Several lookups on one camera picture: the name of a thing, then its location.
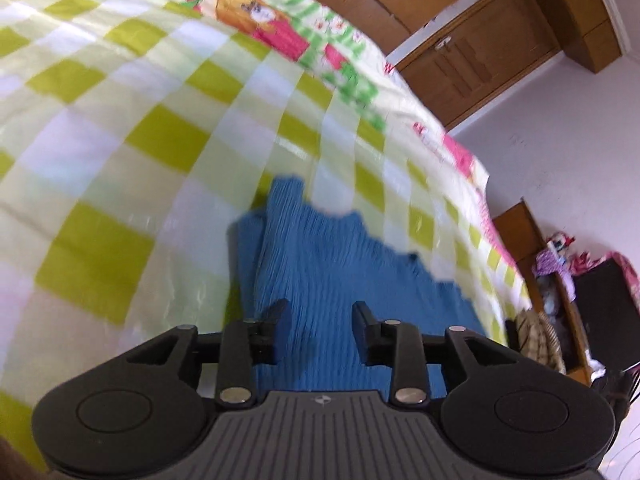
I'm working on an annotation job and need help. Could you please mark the beige striped garment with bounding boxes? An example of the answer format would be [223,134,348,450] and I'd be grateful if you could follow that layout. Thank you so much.
[515,310,566,375]

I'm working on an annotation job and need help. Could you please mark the blue knitted sweater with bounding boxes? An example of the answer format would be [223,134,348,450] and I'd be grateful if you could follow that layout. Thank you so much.
[236,178,484,396]

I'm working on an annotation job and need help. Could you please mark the brown wooden door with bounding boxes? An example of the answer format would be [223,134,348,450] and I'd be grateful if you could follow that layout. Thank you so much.
[398,0,560,129]

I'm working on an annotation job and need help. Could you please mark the brown wooden side cabinet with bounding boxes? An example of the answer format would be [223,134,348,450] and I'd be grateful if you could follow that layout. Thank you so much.
[494,200,591,386]

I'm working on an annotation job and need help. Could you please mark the green checkered bed quilt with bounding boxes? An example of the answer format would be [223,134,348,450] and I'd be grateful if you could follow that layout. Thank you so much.
[1,0,530,468]

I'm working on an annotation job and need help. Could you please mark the purple cloth on cabinet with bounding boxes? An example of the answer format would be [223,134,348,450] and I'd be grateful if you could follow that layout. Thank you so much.
[533,231,576,301]

